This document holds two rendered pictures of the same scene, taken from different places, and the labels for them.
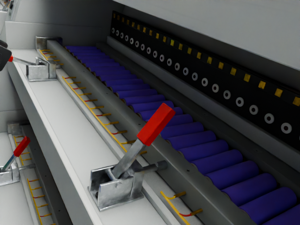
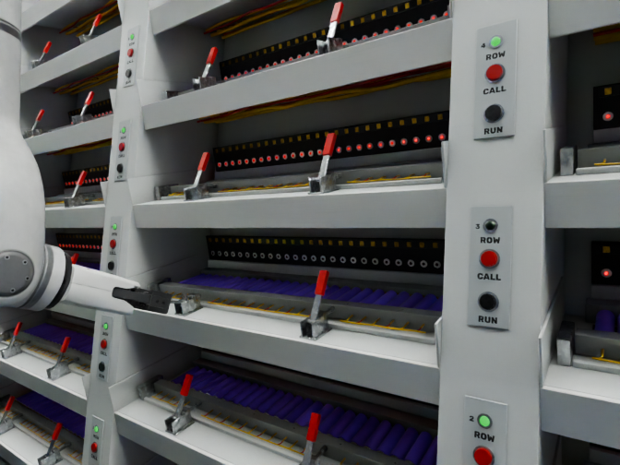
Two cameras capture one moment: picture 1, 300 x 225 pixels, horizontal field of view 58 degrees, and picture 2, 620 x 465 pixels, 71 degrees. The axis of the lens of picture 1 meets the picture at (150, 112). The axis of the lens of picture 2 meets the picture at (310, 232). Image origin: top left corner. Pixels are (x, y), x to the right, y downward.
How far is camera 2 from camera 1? 0.40 m
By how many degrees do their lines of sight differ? 22
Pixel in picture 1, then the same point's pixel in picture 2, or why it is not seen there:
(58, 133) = (250, 327)
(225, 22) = (339, 220)
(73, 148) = (269, 329)
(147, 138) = (321, 291)
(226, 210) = (376, 307)
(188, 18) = (319, 223)
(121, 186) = (320, 323)
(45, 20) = (149, 267)
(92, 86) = (244, 294)
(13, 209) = (209, 438)
